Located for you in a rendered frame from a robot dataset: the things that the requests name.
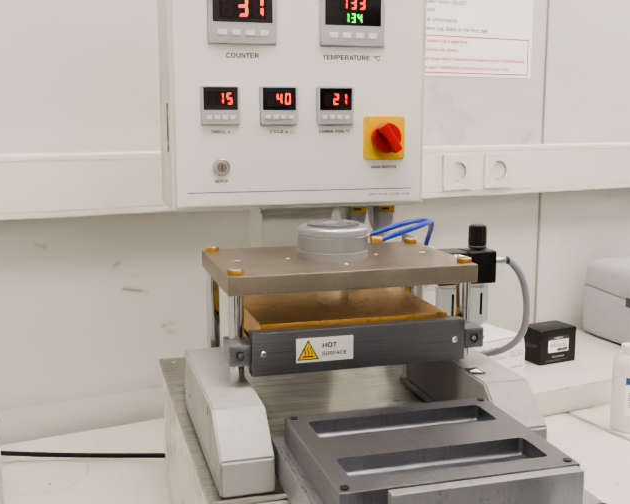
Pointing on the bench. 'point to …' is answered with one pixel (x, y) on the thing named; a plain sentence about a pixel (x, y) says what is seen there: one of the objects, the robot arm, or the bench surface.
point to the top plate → (337, 261)
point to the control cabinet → (293, 112)
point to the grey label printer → (619, 300)
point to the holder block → (413, 448)
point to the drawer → (514, 489)
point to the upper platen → (334, 308)
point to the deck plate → (336, 390)
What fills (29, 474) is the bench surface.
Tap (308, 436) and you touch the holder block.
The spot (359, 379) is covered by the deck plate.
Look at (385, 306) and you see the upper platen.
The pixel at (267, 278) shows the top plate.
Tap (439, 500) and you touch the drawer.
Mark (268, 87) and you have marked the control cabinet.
